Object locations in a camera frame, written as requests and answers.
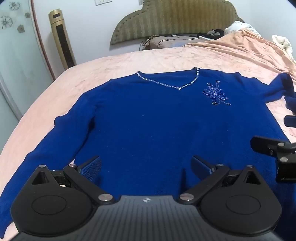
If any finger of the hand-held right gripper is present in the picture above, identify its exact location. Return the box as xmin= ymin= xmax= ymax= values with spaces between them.
xmin=283 ymin=114 xmax=296 ymax=127
xmin=251 ymin=136 xmax=296 ymax=182

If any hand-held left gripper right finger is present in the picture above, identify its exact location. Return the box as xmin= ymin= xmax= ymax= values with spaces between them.
xmin=177 ymin=156 xmax=264 ymax=205

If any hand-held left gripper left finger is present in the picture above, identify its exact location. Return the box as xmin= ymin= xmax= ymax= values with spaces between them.
xmin=31 ymin=156 xmax=115 ymax=205

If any blue beaded sweater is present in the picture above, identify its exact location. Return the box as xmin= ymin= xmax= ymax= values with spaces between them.
xmin=0 ymin=67 xmax=296 ymax=233

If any cream crumpled blanket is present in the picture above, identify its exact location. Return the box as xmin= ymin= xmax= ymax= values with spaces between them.
xmin=272 ymin=35 xmax=296 ymax=59

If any orange quilt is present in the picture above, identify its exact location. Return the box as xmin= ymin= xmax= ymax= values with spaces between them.
xmin=183 ymin=29 xmax=296 ymax=77

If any pink blanket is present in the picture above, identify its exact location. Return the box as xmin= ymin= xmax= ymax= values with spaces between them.
xmin=0 ymin=38 xmax=296 ymax=241

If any white quilt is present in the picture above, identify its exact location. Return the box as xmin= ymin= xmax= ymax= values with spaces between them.
xmin=224 ymin=20 xmax=262 ymax=36

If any dark clothing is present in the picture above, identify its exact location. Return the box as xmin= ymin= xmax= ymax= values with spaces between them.
xmin=196 ymin=29 xmax=225 ymax=40

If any brown pillow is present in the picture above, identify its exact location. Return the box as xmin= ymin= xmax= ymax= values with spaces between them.
xmin=142 ymin=37 xmax=208 ymax=50

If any gold tower air conditioner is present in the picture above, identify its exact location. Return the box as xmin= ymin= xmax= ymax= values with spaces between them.
xmin=48 ymin=9 xmax=77 ymax=70

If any white wardrobe with flowers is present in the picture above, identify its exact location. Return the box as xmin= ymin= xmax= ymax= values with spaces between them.
xmin=0 ymin=0 xmax=56 ymax=122

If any green upholstered headboard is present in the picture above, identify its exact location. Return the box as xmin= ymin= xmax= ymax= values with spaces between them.
xmin=110 ymin=0 xmax=245 ymax=45

